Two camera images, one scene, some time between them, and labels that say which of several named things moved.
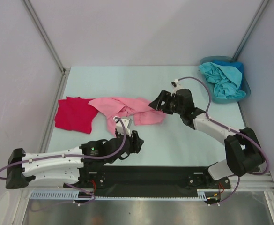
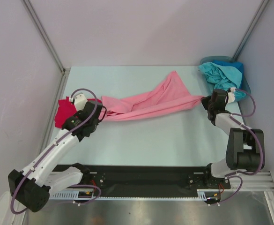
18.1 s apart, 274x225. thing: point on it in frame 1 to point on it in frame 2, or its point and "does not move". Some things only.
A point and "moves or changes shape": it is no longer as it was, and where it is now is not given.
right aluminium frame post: x=239 y=51 does not move
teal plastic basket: x=245 y=88 does not move
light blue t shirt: x=227 y=82 does not move
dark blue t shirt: x=238 y=65 does not move
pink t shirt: x=111 y=108 moves or changes shape
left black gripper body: x=130 y=150 to x=94 y=124
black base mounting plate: x=149 y=178 does not move
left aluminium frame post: x=46 y=36 does not move
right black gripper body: x=168 y=103 to x=210 y=101
